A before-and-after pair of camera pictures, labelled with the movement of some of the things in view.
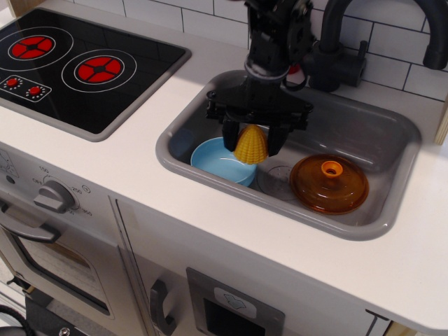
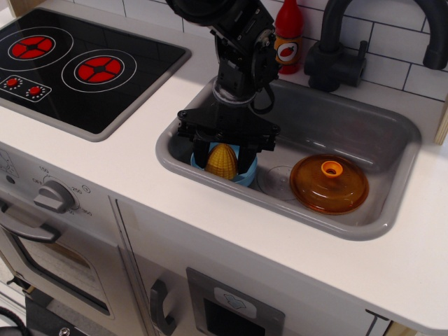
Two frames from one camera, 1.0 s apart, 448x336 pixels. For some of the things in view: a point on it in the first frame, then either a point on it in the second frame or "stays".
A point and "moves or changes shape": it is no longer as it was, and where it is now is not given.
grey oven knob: [55, 195] stays
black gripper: [260, 101] → [232, 122]
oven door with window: [83, 283] stays
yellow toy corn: [252, 145] moves or changes shape
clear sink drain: [274, 180] stays
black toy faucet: [329, 66] stays
